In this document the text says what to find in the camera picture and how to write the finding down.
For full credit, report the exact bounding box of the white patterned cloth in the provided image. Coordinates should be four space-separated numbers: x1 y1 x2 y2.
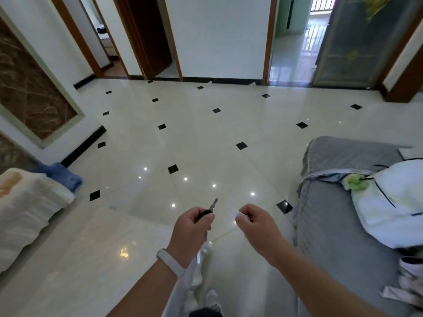
380 249 423 309

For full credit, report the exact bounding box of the person's left forearm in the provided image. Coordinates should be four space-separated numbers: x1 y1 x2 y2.
106 257 180 317

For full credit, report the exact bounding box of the person's left hand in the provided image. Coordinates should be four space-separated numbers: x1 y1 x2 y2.
166 207 215 269

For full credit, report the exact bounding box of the blue cloth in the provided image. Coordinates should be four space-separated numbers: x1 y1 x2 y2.
31 162 83 193

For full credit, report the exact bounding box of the framed brown marble wall panel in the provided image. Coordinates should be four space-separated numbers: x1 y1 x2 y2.
0 6 86 149

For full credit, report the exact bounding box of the key with black head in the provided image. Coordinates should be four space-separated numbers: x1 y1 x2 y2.
197 198 219 223

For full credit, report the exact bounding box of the painted glass sliding door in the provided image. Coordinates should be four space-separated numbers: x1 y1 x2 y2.
312 0 423 89

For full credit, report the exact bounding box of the balcony railing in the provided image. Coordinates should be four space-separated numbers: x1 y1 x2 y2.
311 0 336 12

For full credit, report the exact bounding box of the person's right hand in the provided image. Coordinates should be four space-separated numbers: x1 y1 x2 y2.
235 203 288 268

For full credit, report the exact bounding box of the white garment with black trim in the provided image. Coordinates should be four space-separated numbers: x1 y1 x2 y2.
350 158 423 249

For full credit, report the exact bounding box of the bed with white bedding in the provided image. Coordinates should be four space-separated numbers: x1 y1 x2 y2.
96 26 118 58

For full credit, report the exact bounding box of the white wristband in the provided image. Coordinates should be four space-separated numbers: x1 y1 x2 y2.
156 248 186 279

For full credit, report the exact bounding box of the dark brown wooden door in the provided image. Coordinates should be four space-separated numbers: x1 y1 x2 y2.
112 0 173 79

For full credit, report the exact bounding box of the person's right forearm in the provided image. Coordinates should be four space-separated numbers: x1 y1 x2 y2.
264 239 390 317

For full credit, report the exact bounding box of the white blanket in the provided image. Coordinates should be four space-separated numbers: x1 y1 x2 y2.
0 168 75 274

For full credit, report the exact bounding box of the white shoe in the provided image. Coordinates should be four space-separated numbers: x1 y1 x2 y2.
206 290 222 311

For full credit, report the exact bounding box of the gray sofa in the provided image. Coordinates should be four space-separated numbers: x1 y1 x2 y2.
294 136 423 317

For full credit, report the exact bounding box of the green fuzzy trim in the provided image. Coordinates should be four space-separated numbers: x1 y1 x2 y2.
342 174 375 192

